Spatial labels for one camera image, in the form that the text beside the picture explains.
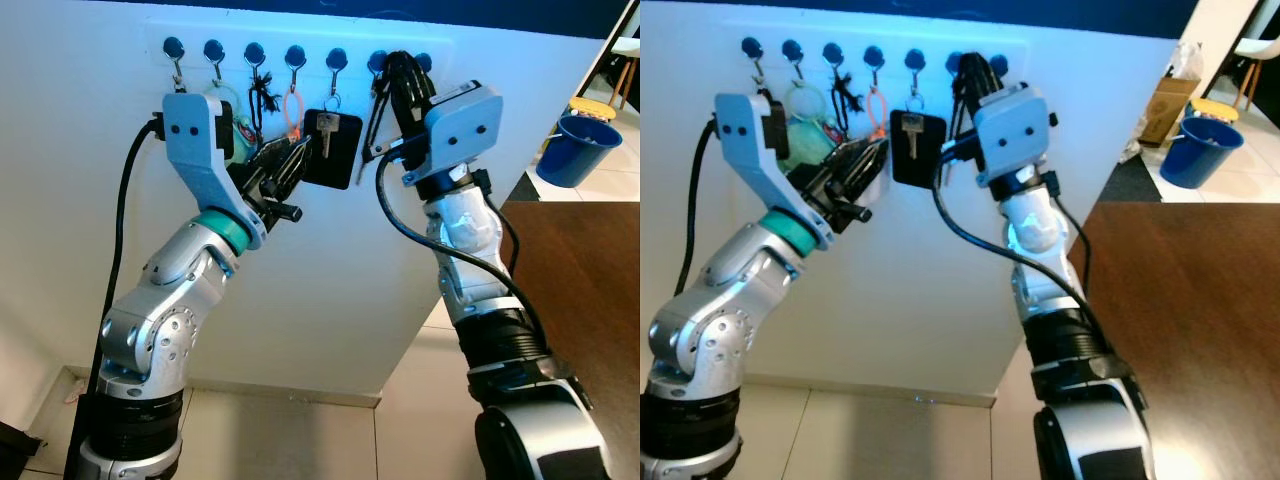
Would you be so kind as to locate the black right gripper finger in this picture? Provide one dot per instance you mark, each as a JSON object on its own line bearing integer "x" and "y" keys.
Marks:
{"x": 422, "y": 78}
{"x": 400, "y": 92}
{"x": 970, "y": 85}
{"x": 993, "y": 75}

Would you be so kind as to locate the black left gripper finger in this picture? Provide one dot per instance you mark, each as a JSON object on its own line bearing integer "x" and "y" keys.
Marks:
{"x": 298, "y": 175}
{"x": 280, "y": 160}
{"x": 874, "y": 178}
{"x": 858, "y": 160}

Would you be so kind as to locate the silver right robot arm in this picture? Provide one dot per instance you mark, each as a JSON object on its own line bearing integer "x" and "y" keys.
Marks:
{"x": 1070, "y": 330}
{"x": 490, "y": 330}

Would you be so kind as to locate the clear pouch with orange tag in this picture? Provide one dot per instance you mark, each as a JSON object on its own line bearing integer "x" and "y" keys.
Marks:
{"x": 294, "y": 132}
{"x": 877, "y": 125}

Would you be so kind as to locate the black square key holder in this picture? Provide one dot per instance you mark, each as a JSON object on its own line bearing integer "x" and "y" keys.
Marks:
{"x": 345, "y": 160}
{"x": 925, "y": 165}

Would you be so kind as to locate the plain silver key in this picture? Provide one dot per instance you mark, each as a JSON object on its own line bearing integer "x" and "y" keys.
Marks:
{"x": 327, "y": 130}
{"x": 910, "y": 130}

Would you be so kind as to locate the dark floor mat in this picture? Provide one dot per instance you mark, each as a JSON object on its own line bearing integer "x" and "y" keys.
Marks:
{"x": 525, "y": 188}
{"x": 1130, "y": 180}

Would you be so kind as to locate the blue plastic bucket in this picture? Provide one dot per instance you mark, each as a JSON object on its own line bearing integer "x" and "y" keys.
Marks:
{"x": 575, "y": 150}
{"x": 1200, "y": 150}

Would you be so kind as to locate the yellow cloth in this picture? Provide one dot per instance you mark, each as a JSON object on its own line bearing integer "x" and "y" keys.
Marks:
{"x": 595, "y": 108}
{"x": 1215, "y": 108}

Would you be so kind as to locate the white chair wooden legs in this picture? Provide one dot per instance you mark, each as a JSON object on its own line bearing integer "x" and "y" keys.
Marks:
{"x": 1258, "y": 70}
{"x": 625, "y": 70}

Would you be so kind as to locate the dark blue wall hook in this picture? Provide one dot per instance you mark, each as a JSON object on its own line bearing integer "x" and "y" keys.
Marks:
{"x": 377, "y": 62}
{"x": 792, "y": 48}
{"x": 336, "y": 57}
{"x": 294, "y": 53}
{"x": 423, "y": 62}
{"x": 833, "y": 51}
{"x": 254, "y": 52}
{"x": 955, "y": 62}
{"x": 750, "y": 46}
{"x": 173, "y": 45}
{"x": 213, "y": 48}
{"x": 915, "y": 58}
{"x": 998, "y": 65}
{"x": 873, "y": 54}

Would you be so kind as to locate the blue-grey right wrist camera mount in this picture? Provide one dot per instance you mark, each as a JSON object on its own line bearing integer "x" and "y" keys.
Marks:
{"x": 463, "y": 125}
{"x": 1012, "y": 130}

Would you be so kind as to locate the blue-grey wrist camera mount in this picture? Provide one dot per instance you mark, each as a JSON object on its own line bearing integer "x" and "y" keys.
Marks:
{"x": 195, "y": 135}
{"x": 463, "y": 125}
{"x": 760, "y": 140}
{"x": 1012, "y": 130}

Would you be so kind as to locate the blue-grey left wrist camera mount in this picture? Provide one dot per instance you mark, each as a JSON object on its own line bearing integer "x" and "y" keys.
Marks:
{"x": 195, "y": 135}
{"x": 760, "y": 140}

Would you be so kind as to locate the white hook rail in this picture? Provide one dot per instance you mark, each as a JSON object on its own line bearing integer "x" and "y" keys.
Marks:
{"x": 233, "y": 45}
{"x": 812, "y": 45}

